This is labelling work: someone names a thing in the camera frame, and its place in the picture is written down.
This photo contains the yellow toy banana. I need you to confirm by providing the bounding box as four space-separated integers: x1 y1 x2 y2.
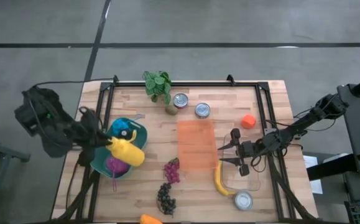
214 160 237 197

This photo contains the green striped leaf plant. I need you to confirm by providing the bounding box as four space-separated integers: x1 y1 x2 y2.
142 70 173 105

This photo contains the white paper sheet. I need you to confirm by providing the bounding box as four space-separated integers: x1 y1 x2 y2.
302 154 323 195

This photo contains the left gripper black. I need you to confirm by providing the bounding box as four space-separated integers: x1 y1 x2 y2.
73 106 114 167

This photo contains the teal plastic bin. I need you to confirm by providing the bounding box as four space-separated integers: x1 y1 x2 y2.
90 117 148 180

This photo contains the purple plastic bottle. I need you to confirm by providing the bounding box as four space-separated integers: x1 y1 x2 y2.
106 156 131 193

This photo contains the brown kiwi fruit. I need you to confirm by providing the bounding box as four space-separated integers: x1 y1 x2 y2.
165 104 180 116

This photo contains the clear plastic container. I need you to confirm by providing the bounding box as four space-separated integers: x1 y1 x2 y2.
221 133 261 192

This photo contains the blue plastic bottle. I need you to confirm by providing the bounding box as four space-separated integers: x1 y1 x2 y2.
110 113 146 138

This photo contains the yellow plastic bottle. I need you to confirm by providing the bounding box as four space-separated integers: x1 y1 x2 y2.
105 136 145 167

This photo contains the dark toy grape bunch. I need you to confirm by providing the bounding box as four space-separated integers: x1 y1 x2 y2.
157 182 177 216

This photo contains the brown cable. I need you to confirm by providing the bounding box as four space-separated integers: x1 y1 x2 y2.
65 155 85 203

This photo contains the tin can red label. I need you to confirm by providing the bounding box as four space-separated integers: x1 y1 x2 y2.
172 93 190 110

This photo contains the black aluminium rig frame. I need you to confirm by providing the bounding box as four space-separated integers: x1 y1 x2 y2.
53 74 319 224

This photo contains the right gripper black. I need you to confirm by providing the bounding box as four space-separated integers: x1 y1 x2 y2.
217 128 263 177

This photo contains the red toy grape bunch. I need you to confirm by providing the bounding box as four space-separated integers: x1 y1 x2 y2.
163 157 181 184

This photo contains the orange translucent container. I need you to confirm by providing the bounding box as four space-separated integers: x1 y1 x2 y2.
177 119 219 172

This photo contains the silver tin can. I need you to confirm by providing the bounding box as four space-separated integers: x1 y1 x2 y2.
233 190 254 211
194 102 211 119

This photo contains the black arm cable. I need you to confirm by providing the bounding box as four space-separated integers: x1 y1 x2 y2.
265 93 338 133
27 77 116 94

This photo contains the orange toy carrot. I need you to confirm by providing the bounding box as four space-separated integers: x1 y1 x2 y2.
139 213 164 224

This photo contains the orange toy fruit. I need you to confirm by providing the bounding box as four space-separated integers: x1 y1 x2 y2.
241 113 257 130

